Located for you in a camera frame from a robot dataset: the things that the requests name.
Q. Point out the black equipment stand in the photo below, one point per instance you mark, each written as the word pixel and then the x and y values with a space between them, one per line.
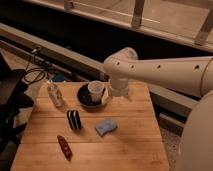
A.
pixel 12 98

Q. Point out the black bowl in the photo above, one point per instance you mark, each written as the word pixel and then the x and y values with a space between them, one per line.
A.
pixel 85 99

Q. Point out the clear plastic bottle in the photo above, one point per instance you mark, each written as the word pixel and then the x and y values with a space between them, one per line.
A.
pixel 55 94

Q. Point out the pale translucent gripper finger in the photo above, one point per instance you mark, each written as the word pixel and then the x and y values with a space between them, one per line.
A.
pixel 105 96

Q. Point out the translucent plastic cup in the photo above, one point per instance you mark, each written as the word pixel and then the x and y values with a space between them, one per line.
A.
pixel 95 89

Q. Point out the blue sponge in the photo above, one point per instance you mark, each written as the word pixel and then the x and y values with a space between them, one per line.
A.
pixel 105 126

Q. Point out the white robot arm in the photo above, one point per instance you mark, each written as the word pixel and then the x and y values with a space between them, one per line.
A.
pixel 192 76

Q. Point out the black and white eraser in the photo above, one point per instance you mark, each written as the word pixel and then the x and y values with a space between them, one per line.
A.
pixel 74 119

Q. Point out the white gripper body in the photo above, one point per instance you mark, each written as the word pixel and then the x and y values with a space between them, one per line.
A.
pixel 118 87

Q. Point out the red pocket knife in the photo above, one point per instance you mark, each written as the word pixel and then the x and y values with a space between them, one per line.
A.
pixel 65 147

